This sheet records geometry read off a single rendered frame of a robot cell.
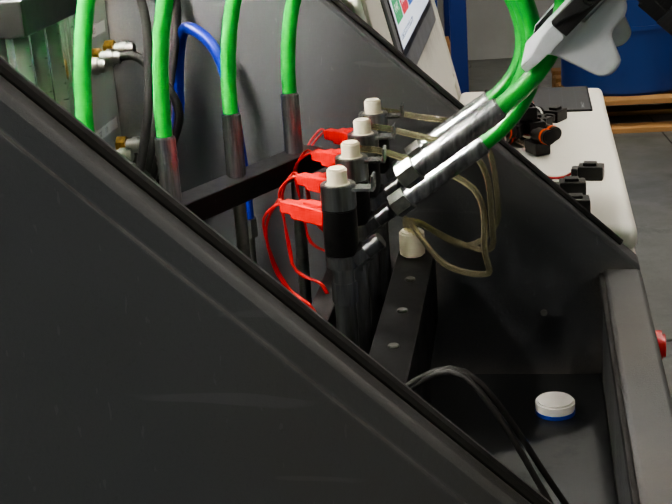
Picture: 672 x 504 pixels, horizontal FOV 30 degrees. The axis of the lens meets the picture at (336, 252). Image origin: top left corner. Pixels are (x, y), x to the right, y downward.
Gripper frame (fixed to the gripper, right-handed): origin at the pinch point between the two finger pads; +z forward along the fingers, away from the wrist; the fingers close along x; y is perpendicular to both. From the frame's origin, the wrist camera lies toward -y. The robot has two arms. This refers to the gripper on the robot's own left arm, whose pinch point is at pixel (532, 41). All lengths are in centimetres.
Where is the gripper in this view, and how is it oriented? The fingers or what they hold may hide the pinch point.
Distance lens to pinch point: 95.2
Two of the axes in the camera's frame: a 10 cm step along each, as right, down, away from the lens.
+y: 7.7, 6.3, 0.9
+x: 3.3, -5.3, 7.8
